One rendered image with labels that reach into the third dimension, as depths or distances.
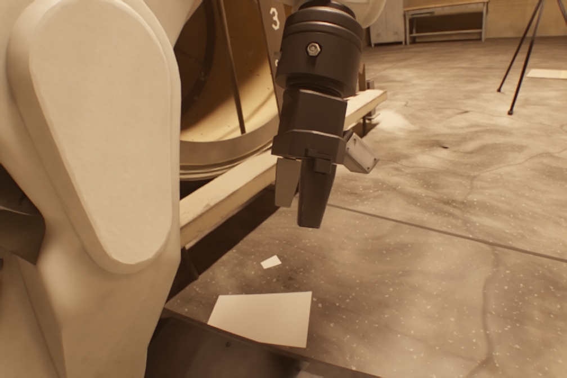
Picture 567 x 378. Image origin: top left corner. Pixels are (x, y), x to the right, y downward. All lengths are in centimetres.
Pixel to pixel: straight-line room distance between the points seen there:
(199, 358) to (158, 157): 34
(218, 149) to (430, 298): 85
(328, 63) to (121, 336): 27
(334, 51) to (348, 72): 2
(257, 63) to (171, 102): 179
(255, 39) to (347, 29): 179
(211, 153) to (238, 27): 132
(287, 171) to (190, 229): 45
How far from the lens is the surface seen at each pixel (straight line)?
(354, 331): 66
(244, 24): 219
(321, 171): 24
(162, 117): 17
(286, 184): 36
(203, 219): 77
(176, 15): 26
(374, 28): 845
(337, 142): 26
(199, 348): 47
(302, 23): 30
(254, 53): 204
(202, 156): 107
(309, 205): 25
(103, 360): 22
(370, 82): 189
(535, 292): 82
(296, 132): 26
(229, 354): 45
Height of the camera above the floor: 56
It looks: 28 degrees down
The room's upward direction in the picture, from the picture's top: 11 degrees counter-clockwise
